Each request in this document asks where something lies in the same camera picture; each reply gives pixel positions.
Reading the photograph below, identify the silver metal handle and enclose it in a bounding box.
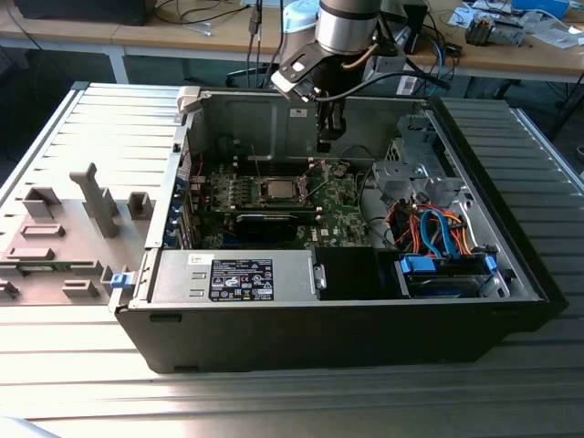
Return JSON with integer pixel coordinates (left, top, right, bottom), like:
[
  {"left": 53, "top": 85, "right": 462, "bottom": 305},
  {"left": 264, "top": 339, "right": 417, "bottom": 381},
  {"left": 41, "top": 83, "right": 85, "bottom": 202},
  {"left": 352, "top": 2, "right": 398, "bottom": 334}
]
[{"left": 311, "top": 262, "right": 329, "bottom": 291}]

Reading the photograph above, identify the grey metal device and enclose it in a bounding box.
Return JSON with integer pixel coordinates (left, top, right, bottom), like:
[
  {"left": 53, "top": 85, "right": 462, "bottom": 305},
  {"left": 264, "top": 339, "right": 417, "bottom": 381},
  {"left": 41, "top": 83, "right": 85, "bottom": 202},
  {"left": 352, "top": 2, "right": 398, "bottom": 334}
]
[{"left": 492, "top": 16, "right": 526, "bottom": 47}]

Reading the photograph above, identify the metal drive cage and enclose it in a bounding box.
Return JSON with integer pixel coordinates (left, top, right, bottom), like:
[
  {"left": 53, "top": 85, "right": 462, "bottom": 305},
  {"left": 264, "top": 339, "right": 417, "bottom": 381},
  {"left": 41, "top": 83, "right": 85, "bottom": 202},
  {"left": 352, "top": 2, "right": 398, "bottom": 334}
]
[{"left": 371, "top": 113, "right": 478, "bottom": 220}]

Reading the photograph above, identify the blue card retainer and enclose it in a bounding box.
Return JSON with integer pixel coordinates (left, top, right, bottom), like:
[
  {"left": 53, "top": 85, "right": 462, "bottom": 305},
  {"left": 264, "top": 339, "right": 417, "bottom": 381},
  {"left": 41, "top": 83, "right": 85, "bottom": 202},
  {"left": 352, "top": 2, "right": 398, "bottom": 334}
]
[{"left": 166, "top": 180, "right": 191, "bottom": 251}]

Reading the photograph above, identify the silver power supply unit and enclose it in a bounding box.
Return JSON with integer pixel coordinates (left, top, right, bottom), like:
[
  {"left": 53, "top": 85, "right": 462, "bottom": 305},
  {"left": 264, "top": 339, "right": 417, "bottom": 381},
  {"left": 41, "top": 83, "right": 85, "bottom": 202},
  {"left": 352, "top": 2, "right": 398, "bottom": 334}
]
[{"left": 150, "top": 248, "right": 317, "bottom": 306}]

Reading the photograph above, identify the metal socket cover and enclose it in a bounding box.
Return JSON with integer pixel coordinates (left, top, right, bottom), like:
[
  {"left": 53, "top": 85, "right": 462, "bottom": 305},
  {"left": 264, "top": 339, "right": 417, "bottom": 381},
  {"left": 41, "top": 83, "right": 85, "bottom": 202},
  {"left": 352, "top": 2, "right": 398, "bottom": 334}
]
[{"left": 298, "top": 158, "right": 333, "bottom": 192}]

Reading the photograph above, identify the blue cardboard box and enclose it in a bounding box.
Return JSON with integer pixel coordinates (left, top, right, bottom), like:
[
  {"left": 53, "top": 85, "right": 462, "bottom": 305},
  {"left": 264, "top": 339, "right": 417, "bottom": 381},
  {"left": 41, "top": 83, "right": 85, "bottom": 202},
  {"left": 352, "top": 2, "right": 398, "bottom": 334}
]
[{"left": 510, "top": 0, "right": 571, "bottom": 20}]

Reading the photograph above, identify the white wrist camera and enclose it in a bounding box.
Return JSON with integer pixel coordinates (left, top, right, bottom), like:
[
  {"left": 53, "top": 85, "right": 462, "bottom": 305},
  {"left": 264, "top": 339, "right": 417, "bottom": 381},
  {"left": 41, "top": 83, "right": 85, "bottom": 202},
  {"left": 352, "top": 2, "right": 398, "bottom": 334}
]
[{"left": 269, "top": 40, "right": 321, "bottom": 104}]

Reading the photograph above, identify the blue data wire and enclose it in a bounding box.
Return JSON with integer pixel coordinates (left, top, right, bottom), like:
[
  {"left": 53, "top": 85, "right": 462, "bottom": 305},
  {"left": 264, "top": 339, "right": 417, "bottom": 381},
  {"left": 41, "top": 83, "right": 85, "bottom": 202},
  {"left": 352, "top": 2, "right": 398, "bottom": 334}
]
[{"left": 418, "top": 208, "right": 453, "bottom": 259}]

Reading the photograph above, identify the hard disk in blue carrier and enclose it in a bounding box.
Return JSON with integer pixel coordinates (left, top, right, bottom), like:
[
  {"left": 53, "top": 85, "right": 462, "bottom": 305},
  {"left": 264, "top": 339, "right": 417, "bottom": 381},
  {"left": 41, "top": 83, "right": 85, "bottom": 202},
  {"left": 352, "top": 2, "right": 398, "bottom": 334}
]
[{"left": 397, "top": 254, "right": 499, "bottom": 300}]

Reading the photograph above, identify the grey parts rack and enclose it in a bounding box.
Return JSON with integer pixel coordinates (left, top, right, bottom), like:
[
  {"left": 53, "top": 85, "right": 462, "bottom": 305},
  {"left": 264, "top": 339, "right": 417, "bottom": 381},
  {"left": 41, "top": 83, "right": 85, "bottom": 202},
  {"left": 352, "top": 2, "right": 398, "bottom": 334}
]
[{"left": 0, "top": 162, "right": 159, "bottom": 308}]

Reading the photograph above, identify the green RAM stick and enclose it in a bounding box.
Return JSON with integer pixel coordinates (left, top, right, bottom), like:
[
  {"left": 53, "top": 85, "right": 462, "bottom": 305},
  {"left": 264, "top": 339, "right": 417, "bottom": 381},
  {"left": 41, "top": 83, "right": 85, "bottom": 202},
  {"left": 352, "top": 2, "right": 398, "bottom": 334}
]
[{"left": 20, "top": 262, "right": 77, "bottom": 274}]

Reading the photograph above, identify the black PC case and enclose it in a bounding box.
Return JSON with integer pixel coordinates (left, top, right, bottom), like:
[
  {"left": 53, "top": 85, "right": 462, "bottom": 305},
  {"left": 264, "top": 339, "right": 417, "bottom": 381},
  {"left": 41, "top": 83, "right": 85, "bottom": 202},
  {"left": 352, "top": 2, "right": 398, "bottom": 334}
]
[{"left": 108, "top": 84, "right": 570, "bottom": 376}]

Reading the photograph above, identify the black camera cable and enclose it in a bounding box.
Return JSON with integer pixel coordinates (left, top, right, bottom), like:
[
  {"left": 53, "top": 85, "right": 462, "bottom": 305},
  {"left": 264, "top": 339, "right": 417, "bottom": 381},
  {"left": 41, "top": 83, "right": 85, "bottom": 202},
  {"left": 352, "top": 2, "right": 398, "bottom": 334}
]
[{"left": 318, "top": 68, "right": 453, "bottom": 102}]

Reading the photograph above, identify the green motherboard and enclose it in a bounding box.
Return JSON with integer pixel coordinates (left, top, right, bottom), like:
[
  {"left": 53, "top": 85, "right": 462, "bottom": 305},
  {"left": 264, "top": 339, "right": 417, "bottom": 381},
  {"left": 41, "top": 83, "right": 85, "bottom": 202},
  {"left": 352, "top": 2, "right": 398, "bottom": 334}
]
[{"left": 189, "top": 157, "right": 380, "bottom": 251}]

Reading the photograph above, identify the beige case latch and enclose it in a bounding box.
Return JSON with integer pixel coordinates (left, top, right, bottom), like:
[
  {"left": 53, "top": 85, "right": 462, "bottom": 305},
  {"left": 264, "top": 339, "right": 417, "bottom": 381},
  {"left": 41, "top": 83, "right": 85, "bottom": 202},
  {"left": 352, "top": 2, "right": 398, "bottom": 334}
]
[{"left": 175, "top": 86, "right": 203, "bottom": 115}]

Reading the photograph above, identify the wooden desk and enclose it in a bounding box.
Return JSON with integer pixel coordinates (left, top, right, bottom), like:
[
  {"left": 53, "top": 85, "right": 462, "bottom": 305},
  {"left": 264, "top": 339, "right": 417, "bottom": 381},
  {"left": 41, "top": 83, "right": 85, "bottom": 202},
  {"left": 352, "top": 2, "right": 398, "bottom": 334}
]
[{"left": 0, "top": 0, "right": 584, "bottom": 86}]

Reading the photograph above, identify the black monitor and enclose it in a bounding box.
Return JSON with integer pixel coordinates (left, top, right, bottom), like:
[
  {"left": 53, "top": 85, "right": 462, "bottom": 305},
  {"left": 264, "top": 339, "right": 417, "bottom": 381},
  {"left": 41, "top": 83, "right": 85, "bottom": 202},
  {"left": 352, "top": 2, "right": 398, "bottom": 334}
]
[{"left": 13, "top": 0, "right": 154, "bottom": 27}]

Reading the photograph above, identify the black graphics card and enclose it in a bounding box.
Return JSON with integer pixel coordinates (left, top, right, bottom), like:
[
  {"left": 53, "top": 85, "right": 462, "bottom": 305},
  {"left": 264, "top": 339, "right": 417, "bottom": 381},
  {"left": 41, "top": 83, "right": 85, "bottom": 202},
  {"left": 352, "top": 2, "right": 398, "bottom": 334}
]
[{"left": 233, "top": 210, "right": 298, "bottom": 244}]

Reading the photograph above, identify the blue hanging cable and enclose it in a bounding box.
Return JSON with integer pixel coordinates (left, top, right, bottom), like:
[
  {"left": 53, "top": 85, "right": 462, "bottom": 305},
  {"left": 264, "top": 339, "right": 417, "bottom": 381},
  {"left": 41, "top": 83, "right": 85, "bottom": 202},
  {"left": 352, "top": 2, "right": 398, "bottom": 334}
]
[{"left": 428, "top": 36, "right": 457, "bottom": 98}]

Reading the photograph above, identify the black finned heat sink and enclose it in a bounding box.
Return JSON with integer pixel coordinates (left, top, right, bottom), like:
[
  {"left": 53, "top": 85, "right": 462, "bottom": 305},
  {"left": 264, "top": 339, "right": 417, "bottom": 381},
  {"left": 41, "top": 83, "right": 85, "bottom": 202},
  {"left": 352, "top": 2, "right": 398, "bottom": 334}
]
[{"left": 464, "top": 12, "right": 497, "bottom": 47}]

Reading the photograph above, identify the CPU socket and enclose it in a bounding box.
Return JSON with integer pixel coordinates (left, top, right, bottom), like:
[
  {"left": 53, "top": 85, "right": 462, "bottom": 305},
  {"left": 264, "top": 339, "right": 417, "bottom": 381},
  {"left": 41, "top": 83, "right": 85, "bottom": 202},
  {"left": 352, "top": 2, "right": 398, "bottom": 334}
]
[{"left": 257, "top": 172, "right": 308, "bottom": 205}]

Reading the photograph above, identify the thin wire locking lever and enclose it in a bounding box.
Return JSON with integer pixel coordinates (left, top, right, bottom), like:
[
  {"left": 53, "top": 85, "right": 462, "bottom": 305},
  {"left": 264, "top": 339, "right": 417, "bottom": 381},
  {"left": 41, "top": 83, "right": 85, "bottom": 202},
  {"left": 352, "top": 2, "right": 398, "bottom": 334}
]
[
  {"left": 249, "top": 143, "right": 264, "bottom": 184},
  {"left": 307, "top": 180, "right": 334, "bottom": 200}
]

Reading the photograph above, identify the silver CPU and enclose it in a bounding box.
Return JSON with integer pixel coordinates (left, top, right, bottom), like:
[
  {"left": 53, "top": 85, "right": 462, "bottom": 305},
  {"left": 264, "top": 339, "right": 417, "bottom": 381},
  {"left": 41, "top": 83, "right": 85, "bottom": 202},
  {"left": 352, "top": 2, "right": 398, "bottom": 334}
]
[{"left": 266, "top": 179, "right": 297, "bottom": 199}]

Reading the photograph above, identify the grey ribbon cable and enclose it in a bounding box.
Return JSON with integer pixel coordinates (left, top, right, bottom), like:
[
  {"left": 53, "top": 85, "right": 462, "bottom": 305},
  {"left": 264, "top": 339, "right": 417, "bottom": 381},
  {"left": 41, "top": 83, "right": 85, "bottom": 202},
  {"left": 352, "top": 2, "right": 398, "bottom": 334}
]
[{"left": 180, "top": 134, "right": 193, "bottom": 182}]

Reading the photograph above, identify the orange wire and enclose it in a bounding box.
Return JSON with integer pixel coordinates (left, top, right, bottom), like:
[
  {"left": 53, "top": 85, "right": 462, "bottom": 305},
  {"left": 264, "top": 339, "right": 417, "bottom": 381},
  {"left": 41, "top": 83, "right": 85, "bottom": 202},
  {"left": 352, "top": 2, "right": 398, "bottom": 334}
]
[
  {"left": 391, "top": 204, "right": 420, "bottom": 253},
  {"left": 444, "top": 210, "right": 478, "bottom": 257}
]

